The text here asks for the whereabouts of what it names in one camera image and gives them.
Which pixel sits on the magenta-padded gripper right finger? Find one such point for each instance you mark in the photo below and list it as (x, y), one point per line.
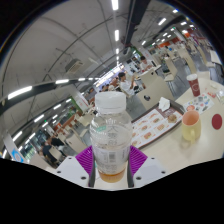
(154, 168)

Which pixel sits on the ceiling air conditioner unit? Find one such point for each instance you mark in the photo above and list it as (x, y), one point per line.
(74, 66)

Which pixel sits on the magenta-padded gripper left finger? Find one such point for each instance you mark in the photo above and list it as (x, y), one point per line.
(69, 168)

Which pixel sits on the beige canteen chairs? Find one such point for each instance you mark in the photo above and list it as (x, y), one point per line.
(155, 90)

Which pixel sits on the dark food tray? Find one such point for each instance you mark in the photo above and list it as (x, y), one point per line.
(150, 130)

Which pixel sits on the clear plastic bag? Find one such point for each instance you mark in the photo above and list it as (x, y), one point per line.
(220, 96)

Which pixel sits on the ceiling strip lights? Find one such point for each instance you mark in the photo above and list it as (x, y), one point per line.
(20, 92)

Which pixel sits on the clear white-capped drink bottle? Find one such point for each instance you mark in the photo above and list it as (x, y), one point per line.
(111, 133)

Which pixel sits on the pale yellow mug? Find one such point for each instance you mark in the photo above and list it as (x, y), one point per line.
(191, 128)

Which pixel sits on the person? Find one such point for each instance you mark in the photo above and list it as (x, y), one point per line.
(126, 85)
(145, 64)
(57, 142)
(47, 150)

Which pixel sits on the red paper cup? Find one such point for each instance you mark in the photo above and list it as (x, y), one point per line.
(193, 86)

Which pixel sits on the flat round red coaster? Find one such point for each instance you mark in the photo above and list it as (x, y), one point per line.
(217, 121)

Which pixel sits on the crumpled white napkin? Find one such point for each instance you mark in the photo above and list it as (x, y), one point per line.
(164, 104)

